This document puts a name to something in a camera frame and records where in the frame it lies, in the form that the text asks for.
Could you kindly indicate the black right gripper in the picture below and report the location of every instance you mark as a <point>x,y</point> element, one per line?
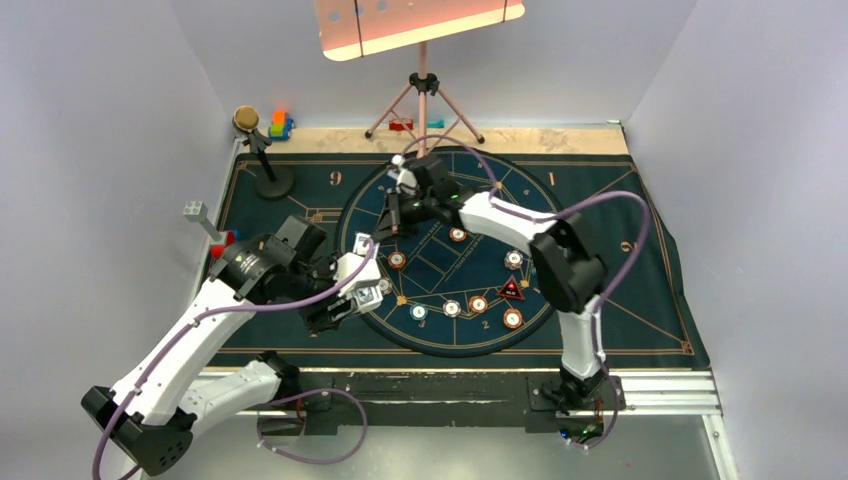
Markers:
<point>396,224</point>

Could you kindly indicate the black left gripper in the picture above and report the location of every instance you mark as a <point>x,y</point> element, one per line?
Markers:
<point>318,316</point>

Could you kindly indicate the green poker chip stack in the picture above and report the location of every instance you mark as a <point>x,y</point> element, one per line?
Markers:
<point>418,312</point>

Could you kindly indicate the orange poker chip stack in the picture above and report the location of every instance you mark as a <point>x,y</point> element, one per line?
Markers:
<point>478,304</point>

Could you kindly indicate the red triangular dealer button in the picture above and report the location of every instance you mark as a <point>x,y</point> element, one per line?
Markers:
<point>512,289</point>

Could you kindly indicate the blue playing card box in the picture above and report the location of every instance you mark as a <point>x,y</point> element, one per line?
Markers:
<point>367,299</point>

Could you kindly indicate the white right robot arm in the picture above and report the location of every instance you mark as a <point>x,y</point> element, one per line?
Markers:
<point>570,272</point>

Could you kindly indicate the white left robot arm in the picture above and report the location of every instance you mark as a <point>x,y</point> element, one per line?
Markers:
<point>155,412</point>

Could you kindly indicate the red teal toy blocks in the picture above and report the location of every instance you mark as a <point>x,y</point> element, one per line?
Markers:
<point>405,123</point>

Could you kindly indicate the round dark poker mat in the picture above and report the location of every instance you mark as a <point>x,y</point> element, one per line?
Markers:
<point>439,269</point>

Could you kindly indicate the colourful toy brick train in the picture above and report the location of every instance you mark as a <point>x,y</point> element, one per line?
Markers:
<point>281,126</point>

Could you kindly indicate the pink music stand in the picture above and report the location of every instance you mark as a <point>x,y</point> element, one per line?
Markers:
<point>350,29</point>

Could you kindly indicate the round brass bell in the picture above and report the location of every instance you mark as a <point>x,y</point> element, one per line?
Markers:
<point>278,181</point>

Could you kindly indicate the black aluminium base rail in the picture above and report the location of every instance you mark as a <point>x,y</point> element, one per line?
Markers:
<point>522,398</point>

